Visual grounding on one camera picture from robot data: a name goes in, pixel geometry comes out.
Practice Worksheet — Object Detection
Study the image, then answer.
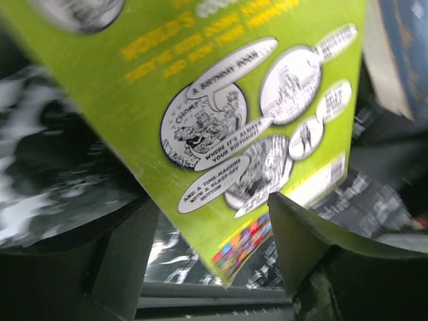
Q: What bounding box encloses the lime green cartoon book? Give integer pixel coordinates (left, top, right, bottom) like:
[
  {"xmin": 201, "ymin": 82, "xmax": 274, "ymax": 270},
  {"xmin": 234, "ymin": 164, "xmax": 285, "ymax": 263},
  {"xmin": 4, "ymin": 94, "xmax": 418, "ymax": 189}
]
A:
[{"xmin": 1, "ymin": 0, "xmax": 367, "ymax": 287}]

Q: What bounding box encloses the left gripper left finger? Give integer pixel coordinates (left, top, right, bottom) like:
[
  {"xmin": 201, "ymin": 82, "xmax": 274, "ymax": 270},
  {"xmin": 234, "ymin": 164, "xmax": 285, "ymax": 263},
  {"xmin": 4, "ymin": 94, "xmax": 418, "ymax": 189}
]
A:
[{"xmin": 1, "ymin": 199, "xmax": 159, "ymax": 320}]

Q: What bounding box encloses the blue 1984 book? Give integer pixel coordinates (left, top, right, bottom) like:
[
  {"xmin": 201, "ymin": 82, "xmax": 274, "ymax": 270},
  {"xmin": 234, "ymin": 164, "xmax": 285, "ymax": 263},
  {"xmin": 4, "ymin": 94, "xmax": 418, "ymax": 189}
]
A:
[{"xmin": 363, "ymin": 1, "xmax": 427, "ymax": 121}]

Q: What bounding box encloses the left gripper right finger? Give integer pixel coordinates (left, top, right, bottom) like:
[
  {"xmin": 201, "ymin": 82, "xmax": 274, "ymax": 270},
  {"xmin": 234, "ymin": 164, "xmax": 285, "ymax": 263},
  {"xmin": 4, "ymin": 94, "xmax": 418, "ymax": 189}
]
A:
[{"xmin": 268, "ymin": 193, "xmax": 427, "ymax": 320}]

